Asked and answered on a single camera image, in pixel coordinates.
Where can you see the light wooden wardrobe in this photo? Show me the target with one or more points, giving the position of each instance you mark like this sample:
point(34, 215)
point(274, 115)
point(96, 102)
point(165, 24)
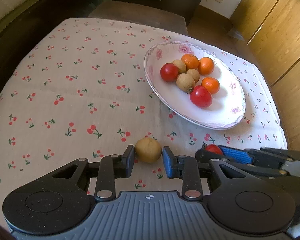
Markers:
point(277, 42)

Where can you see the large orange tangerine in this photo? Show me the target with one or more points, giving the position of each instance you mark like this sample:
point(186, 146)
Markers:
point(210, 85)

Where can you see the red tomato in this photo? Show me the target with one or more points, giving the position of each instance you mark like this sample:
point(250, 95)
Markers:
point(200, 96)
point(212, 149)
point(169, 72)

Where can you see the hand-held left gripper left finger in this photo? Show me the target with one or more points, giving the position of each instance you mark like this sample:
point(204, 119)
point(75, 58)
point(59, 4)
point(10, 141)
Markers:
point(130, 162)

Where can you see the cherry-print tablecloth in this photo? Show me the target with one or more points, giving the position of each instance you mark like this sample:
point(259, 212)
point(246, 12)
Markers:
point(65, 100)

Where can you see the white floral-rimmed plate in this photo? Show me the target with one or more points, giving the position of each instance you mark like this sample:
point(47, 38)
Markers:
point(222, 110)

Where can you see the bed with floral blanket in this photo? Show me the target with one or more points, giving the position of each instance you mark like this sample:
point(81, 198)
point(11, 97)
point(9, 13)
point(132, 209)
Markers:
point(27, 42)

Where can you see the brown low stool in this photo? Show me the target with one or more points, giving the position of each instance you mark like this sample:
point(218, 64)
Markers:
point(140, 15)

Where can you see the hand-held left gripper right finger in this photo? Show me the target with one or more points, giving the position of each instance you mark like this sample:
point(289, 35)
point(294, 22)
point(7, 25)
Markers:
point(168, 162)

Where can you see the brown longan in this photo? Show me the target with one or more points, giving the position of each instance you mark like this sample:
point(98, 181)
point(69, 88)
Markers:
point(178, 65)
point(184, 83)
point(193, 75)
point(148, 150)

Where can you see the small orange tangerine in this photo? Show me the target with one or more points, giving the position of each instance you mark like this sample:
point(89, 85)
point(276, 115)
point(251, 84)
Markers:
point(190, 61)

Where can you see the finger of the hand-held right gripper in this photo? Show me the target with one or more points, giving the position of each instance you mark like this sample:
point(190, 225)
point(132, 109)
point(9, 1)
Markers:
point(202, 155)
point(236, 154)

